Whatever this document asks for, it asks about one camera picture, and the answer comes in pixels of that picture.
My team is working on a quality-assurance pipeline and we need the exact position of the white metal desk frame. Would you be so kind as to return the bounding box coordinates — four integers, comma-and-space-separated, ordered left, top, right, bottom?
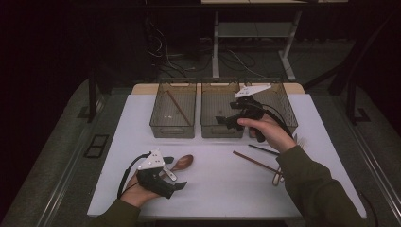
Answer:
201, 0, 349, 82

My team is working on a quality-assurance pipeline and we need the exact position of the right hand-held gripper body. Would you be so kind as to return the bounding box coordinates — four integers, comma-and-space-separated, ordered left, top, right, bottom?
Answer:
230, 83, 272, 131

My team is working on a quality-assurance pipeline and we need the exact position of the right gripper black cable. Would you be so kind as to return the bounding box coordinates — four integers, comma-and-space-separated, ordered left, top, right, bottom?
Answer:
261, 103, 295, 140

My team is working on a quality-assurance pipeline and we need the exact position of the white ceramic spoon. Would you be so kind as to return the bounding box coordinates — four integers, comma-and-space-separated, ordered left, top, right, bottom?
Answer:
162, 165, 178, 183

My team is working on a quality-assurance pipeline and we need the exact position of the person's left hand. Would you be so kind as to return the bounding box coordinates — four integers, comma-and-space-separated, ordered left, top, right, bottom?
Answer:
120, 174, 162, 208

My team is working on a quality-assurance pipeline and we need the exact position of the black metal stand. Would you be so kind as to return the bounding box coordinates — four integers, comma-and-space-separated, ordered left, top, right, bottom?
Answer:
304, 12, 401, 126
77, 69, 99, 124

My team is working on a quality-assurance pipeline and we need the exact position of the person's right hand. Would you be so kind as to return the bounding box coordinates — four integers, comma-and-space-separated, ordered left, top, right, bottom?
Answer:
236, 114, 297, 154

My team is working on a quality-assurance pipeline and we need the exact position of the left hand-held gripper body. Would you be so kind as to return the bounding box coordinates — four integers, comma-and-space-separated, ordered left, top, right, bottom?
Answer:
135, 149, 177, 200

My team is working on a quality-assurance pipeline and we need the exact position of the smoky clear plastic bin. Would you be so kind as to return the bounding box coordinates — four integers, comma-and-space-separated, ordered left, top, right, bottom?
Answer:
244, 80, 299, 139
200, 80, 246, 139
148, 80, 198, 139

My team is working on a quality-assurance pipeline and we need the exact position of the white table cover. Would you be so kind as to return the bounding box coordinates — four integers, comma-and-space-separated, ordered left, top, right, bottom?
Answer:
87, 94, 368, 220

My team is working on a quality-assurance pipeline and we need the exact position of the bundle of floor cables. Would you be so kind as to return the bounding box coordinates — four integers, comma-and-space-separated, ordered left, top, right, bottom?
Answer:
145, 12, 269, 79

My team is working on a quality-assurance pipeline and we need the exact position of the brown wooden spoon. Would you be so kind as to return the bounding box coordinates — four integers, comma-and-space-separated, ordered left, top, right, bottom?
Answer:
162, 154, 195, 178

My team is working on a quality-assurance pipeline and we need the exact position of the metal knife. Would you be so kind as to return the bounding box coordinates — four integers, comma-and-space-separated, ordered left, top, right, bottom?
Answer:
271, 133, 299, 187

